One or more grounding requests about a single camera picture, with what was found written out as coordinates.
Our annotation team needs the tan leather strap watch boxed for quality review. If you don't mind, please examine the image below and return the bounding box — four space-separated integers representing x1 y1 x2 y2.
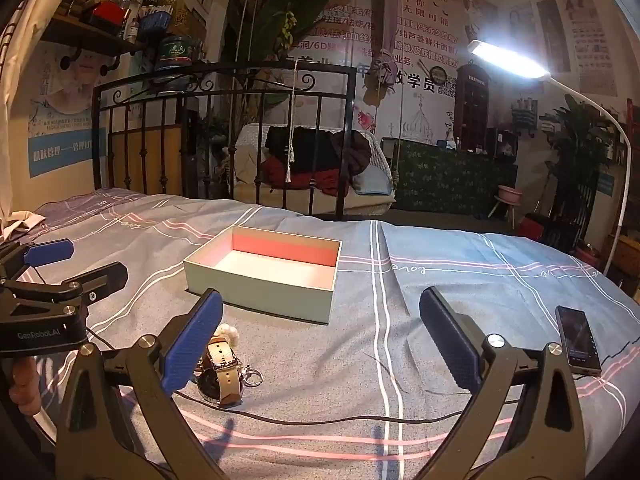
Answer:
198 336 243 408

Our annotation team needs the white pearl bracelet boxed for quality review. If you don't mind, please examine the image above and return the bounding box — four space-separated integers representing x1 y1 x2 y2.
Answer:
214 323 241 347

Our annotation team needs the left human hand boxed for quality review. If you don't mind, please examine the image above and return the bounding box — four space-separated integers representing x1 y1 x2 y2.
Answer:
9 356 41 416

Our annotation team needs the black smartphone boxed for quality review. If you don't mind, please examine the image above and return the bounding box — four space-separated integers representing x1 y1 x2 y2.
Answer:
555 306 601 377

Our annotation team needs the silver keyring clasp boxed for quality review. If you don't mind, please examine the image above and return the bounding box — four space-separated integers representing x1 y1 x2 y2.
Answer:
240 365 264 388

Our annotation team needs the blue plaid bedsheet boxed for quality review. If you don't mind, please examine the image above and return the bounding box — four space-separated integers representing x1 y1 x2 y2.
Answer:
24 190 639 479

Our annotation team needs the mint box with pink interior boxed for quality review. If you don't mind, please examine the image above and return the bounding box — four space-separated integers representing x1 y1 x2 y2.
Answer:
183 226 342 325

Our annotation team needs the pink stool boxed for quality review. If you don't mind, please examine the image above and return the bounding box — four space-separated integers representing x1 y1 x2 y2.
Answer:
488 185 523 229

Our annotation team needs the dark floral cabinet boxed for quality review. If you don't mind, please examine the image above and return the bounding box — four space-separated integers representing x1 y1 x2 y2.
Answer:
381 138 518 217

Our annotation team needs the green potted plant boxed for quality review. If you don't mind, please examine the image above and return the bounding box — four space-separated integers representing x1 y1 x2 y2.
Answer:
544 93 615 252

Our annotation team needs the white gooseneck lamp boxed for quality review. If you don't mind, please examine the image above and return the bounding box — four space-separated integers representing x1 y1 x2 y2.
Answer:
466 39 634 276

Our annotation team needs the black cable on bed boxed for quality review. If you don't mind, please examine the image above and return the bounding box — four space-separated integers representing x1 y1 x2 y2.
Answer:
84 326 522 426

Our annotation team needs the wooden wall shelf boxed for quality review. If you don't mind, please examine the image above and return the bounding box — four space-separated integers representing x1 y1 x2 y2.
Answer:
41 14 143 58

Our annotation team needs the black iron bed frame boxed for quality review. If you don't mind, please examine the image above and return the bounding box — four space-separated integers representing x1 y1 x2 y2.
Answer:
90 61 356 220

